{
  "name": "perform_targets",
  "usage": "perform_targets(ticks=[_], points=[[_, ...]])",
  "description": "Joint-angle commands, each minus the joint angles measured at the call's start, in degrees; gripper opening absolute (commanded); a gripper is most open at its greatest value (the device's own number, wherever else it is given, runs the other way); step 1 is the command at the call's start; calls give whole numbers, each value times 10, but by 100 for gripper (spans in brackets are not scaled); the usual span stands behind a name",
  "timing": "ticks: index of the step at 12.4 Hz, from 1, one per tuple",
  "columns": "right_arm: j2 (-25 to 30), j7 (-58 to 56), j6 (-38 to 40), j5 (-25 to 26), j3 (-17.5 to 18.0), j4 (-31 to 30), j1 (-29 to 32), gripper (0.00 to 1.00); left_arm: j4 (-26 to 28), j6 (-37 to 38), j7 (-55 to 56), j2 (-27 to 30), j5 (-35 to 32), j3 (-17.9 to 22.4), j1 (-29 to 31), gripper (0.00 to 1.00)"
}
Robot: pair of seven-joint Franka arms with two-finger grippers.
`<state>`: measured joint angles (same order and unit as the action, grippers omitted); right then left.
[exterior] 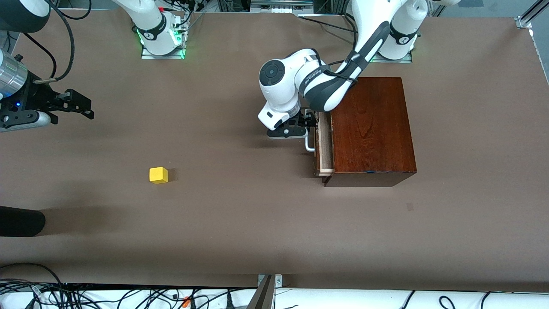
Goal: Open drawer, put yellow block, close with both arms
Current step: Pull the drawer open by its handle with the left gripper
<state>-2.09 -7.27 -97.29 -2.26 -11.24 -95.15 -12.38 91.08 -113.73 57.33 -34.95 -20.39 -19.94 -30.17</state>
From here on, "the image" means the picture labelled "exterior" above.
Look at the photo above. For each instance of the black foam cylinder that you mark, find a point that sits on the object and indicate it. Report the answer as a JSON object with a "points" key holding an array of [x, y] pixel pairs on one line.
{"points": [[21, 221]]}

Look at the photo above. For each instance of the dark brown wooden cabinet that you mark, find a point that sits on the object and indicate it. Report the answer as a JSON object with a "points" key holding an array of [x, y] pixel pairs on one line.
{"points": [[373, 133]]}

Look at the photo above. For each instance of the silver corner bracket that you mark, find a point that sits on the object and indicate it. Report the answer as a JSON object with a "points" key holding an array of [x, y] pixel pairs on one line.
{"points": [[278, 280]]}

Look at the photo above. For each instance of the yellow cube block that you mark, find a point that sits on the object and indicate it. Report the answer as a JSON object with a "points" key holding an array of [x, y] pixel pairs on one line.
{"points": [[158, 175]]}

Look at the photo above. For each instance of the dark grey diagonal beam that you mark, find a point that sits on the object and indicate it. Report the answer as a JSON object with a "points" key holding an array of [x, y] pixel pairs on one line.
{"points": [[262, 296]]}

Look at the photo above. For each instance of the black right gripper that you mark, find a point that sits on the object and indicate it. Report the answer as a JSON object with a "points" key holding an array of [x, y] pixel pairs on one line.
{"points": [[35, 100]]}

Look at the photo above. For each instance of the aluminium frame profile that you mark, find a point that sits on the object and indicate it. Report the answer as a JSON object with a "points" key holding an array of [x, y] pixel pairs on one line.
{"points": [[529, 15]]}

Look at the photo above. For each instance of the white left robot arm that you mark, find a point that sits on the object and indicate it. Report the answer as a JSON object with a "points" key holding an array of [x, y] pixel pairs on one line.
{"points": [[403, 21]]}

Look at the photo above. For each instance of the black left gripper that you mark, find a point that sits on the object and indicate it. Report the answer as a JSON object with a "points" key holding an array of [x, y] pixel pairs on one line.
{"points": [[307, 119]]}

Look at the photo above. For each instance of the grey box with ports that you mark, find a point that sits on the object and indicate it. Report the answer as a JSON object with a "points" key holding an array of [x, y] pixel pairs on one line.
{"points": [[281, 5]]}

